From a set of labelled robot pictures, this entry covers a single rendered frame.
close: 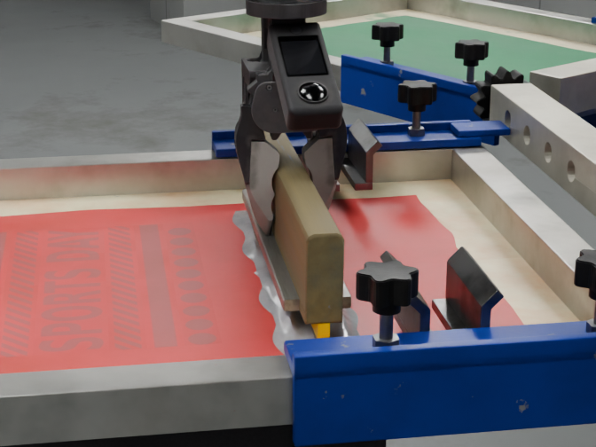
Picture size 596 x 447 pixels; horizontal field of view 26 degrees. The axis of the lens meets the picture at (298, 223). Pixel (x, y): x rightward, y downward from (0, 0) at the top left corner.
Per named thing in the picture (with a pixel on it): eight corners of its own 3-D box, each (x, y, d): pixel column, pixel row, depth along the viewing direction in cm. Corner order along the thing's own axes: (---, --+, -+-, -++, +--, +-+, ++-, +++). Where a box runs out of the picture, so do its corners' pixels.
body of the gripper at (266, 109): (319, 116, 122) (319, -12, 118) (336, 139, 114) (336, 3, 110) (239, 120, 121) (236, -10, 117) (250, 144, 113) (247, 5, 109)
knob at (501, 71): (482, 138, 153) (484, 77, 151) (468, 126, 158) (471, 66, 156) (542, 136, 154) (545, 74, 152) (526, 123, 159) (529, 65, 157)
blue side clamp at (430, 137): (216, 202, 143) (215, 141, 140) (212, 189, 147) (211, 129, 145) (479, 189, 147) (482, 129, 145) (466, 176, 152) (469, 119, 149)
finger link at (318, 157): (334, 209, 123) (319, 117, 120) (346, 230, 118) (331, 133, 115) (302, 216, 123) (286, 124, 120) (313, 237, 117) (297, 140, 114)
